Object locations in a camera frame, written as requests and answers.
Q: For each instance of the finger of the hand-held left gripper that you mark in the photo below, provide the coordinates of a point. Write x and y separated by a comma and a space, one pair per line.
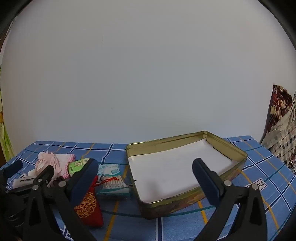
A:
13, 167
47, 173

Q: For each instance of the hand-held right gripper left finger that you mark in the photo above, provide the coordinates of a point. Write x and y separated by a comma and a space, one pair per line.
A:
84, 178

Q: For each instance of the gold metal tin box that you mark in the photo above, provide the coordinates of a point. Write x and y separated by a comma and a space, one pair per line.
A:
161, 209

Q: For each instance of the blue plaid bedsheet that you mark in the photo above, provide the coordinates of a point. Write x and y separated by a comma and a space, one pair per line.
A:
173, 223

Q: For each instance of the green tissue pack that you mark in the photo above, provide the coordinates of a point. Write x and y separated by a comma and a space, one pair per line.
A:
76, 165

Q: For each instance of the blue white tissue packet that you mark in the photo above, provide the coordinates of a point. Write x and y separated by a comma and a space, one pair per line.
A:
111, 170

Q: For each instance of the red-brown ridged block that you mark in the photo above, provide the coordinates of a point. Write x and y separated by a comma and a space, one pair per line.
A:
91, 213

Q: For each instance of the cotton swab packet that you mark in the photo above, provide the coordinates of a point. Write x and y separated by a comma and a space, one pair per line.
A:
113, 183

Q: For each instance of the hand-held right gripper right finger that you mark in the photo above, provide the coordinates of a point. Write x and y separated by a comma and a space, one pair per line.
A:
204, 180

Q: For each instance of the white gauze cloth pink trim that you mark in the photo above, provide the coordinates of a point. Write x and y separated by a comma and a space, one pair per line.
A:
37, 165

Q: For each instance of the white sheet label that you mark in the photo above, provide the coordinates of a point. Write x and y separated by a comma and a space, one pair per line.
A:
256, 184

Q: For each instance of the checkered quilt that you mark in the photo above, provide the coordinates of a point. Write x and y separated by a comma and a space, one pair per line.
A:
284, 139

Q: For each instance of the green yellow hanging cloth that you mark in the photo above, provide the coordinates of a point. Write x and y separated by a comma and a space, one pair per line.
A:
5, 139

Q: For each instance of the dark red floral cloth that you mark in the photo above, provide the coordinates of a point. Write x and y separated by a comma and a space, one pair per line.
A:
278, 97

